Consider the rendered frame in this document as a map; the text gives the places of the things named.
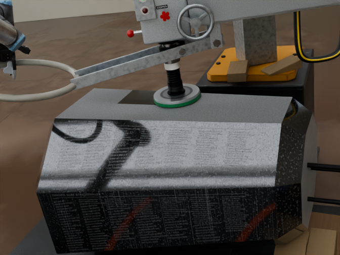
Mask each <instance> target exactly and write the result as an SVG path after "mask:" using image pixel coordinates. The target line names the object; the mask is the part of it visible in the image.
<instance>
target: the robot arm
mask: <svg viewBox="0 0 340 255"><path fill-rule="evenodd" d="M25 39H26V36H25V35H24V34H23V33H21V32H20V31H19V30H18V29H17V28H16V27H14V16H13V6H12V1H11V0H0V62H6V61H8V62H7V67H3V68H1V69H3V72H4V73H7V74H10V76H11V75H13V79H15V77H16V59H15V58H16V56H15V51H16V50H20V51H21V52H23V53H24V54H28V55H29V53H30V51H31V50H30V49H29V48H28V47H27V46H23V45H22V44H23V43H24V41H25ZM9 60H11V61H9Z"/></svg>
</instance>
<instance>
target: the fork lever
mask: <svg viewBox="0 0 340 255"><path fill-rule="evenodd" d="M183 40H184V41H185V44H184V45H180V46H177V47H174V48H171V49H167V50H164V51H161V52H160V51H159V46H160V45H157V46H154V47H150V48H147V49H144V50H141V51H138V52H134V53H131V54H128V55H125V56H121V57H118V58H115V59H112V60H109V61H105V62H102V63H99V64H96V65H92V66H89V67H86V68H83V69H80V70H76V71H74V73H75V75H76V74H78V75H80V76H79V77H76V78H73V79H71V80H70V82H71V83H75V84H76V88H75V89H74V90H77V89H80V88H84V87H87V86H90V85H93V84H96V83H99V82H103V81H106V80H109V79H112V78H116V77H119V76H122V75H126V74H129V73H132V72H135V71H139V70H142V69H145V68H148V67H152V66H155V65H158V64H162V63H165V62H168V61H171V60H175V59H178V58H181V57H185V56H188V55H192V54H195V53H198V52H201V51H205V50H208V49H211V45H210V37H209V36H208V37H206V38H205V39H203V40H199V41H191V40H187V39H181V40H179V41H183ZM213 44H214V47H218V46H219V45H220V44H221V43H220V40H218V39H215V40H214V41H213Z"/></svg>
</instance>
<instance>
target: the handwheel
mask: <svg viewBox="0 0 340 255"><path fill-rule="evenodd" d="M192 8H200V9H203V10H204V11H205V12H204V13H203V14H202V15H201V16H199V17H197V16H194V17H192V18H188V17H185V16H183V15H184V14H185V12H186V11H188V10H189V9H192ZM207 15H208V16H209V19H210V25H209V28H208V30H207V31H206V33H204V34H203V35H201V36H199V29H198V28H199V27H200V26H201V20H202V19H204V18H205V17H206V16H207ZM181 20H184V21H187V22H189V23H190V25H191V27H192V28H194V30H195V36H189V35H188V34H186V33H185V32H184V31H183V29H182V26H181ZM214 24H215V20H214V16H213V13H212V12H211V10H210V9H209V8H208V7H207V6H205V5H203V4H198V3H194V4H189V5H187V6H185V7H184V8H183V9H182V10H181V11H180V12H179V14H178V17H177V28H178V31H179V33H180V34H181V36H182V37H184V38H185V39H187V40H191V41H199V40H203V39H205V38H206V37H208V36H209V35H210V33H211V32H212V30H213V28H214Z"/></svg>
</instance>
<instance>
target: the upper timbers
mask: <svg viewBox="0 0 340 255"><path fill-rule="evenodd" d="M336 248H337V231H335V230H327V229H319V228H311V230H310V232H309V231H308V237H307V246H306V255H336Z"/></svg>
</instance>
